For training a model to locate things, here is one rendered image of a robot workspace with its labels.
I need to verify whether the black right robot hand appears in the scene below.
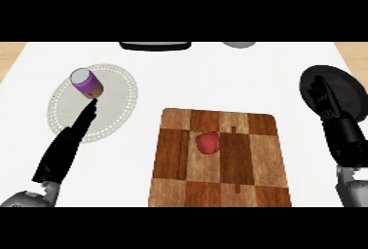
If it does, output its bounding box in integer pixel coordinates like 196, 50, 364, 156
307, 75, 368, 168

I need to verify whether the white round lace placemat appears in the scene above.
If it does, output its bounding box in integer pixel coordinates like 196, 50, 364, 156
45, 63, 138, 144

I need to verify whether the red bell pepper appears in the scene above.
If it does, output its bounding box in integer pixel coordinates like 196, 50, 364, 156
192, 128, 223, 156

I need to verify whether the grey round object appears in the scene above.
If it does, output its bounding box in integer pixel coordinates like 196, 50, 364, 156
221, 41, 257, 50

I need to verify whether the black round pan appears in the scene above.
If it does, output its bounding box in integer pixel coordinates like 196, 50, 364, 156
298, 64, 368, 124

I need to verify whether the purple can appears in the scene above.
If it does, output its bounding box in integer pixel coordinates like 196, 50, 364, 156
69, 67, 104, 100

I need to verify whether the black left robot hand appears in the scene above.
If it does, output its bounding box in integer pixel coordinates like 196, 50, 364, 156
29, 98, 98, 185

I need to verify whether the black flat appliance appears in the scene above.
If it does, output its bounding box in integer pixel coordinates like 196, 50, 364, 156
118, 41, 192, 52

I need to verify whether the checkered wooden cutting board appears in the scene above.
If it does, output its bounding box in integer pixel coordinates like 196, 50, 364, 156
146, 107, 292, 208

